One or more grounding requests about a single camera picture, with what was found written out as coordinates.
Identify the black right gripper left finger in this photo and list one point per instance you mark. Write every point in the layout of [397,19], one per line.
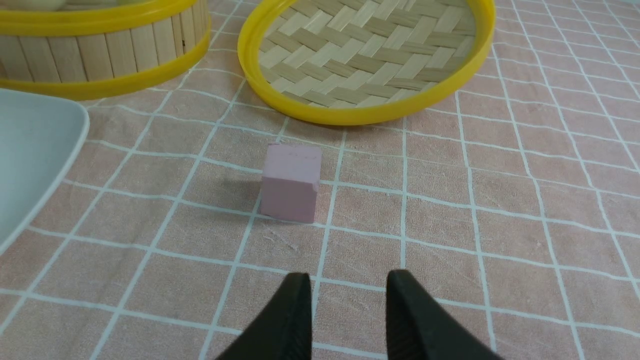
[283,329]

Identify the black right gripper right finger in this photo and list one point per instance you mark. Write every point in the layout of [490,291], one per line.
[418,328]

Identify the white square plate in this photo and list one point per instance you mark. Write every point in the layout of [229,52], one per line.
[40,138]

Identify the pink cube block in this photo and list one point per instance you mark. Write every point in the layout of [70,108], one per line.
[290,182]

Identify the pink checkered tablecloth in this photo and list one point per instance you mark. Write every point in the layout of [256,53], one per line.
[515,202]

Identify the bamboo steamer lid yellow rim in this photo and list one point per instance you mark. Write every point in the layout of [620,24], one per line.
[362,62]

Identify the bamboo steamer basket yellow rim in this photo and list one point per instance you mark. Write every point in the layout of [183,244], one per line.
[91,49]

